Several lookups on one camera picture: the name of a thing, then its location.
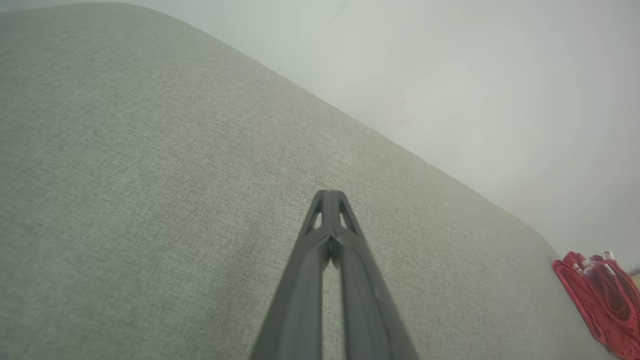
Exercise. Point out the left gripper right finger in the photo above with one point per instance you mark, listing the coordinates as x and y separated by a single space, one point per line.
367 310

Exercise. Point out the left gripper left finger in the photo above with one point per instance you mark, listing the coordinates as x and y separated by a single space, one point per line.
300 300

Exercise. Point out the red white Bulls jersey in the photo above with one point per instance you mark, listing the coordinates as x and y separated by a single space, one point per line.
572 292

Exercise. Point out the red shorts white trim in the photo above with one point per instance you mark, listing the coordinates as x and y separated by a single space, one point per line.
612 295

